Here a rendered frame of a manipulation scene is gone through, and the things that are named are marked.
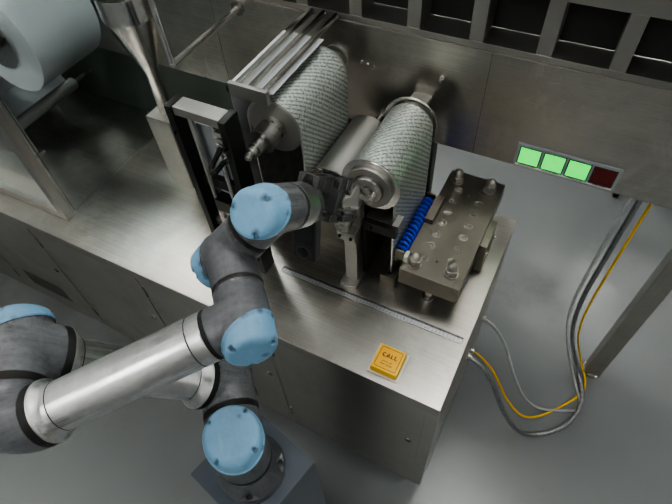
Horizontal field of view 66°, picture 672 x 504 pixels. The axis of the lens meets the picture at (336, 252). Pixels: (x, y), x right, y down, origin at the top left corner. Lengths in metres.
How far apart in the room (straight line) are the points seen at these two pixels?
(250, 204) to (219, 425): 0.51
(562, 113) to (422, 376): 0.71
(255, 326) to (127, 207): 1.20
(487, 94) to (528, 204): 1.68
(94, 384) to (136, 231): 1.00
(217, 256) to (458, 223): 0.84
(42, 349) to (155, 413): 1.52
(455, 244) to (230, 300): 0.82
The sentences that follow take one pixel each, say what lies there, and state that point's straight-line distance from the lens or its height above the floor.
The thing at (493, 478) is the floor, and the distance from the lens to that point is 2.23.
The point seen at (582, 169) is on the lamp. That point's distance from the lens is 1.43.
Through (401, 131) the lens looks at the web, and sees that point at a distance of 1.27.
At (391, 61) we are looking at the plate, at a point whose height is 1.36.
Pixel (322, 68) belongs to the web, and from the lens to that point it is 1.32.
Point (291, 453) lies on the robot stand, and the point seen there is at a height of 0.90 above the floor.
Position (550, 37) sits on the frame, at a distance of 1.27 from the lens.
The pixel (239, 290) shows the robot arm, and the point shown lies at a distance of 0.72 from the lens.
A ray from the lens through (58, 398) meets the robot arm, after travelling 0.82.
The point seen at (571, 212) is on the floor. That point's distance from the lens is 3.03.
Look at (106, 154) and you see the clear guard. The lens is 1.92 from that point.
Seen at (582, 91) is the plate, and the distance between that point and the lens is 1.32.
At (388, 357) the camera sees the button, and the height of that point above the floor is 0.92.
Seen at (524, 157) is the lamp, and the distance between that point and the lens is 1.44.
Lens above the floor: 2.12
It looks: 52 degrees down
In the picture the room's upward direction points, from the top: 5 degrees counter-clockwise
